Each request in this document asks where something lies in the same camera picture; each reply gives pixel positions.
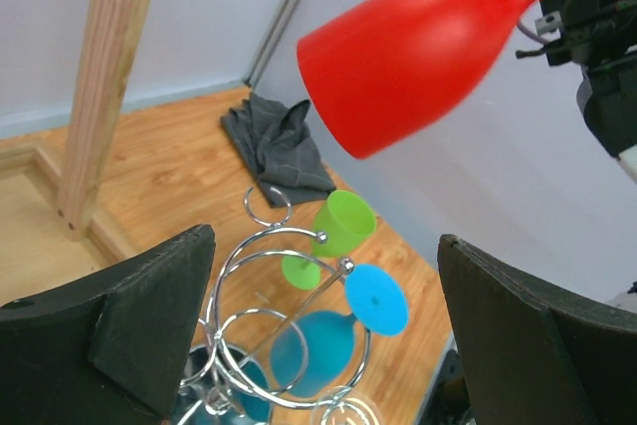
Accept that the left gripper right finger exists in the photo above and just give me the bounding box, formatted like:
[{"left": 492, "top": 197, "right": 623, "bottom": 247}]
[{"left": 437, "top": 234, "right": 636, "bottom": 424}]

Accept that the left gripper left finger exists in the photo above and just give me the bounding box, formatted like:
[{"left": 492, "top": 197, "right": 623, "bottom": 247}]
[{"left": 1, "top": 224, "right": 216, "bottom": 424}]

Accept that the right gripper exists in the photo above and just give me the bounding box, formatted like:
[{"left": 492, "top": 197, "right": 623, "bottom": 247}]
[{"left": 516, "top": 0, "right": 636, "bottom": 67}]

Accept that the blue wine glass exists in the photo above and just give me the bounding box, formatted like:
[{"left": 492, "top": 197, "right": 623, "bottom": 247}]
[{"left": 270, "top": 264, "right": 409, "bottom": 398}]

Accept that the red wine glass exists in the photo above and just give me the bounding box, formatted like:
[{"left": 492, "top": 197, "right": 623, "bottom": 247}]
[{"left": 297, "top": 0, "right": 537, "bottom": 159}]

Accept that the green wine glass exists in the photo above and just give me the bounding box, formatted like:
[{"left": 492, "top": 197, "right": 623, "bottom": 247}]
[{"left": 281, "top": 189, "right": 377, "bottom": 291}]

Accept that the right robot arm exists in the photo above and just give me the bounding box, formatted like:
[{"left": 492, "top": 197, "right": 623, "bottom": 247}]
[{"left": 516, "top": 0, "right": 636, "bottom": 179}]

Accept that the wooden clothes rack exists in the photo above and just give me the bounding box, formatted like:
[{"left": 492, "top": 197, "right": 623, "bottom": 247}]
[{"left": 1, "top": 0, "right": 150, "bottom": 302}]

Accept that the chrome wine glass rack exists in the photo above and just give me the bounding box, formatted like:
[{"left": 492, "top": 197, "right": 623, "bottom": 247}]
[{"left": 171, "top": 185, "right": 374, "bottom": 425}]

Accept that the clear wine glass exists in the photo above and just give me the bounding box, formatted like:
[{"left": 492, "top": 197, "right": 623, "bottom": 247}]
[{"left": 310, "top": 386, "right": 385, "bottom": 425}]

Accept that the grey folded cloth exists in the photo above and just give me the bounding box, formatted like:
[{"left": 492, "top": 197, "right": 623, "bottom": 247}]
[{"left": 220, "top": 93, "right": 336, "bottom": 208}]

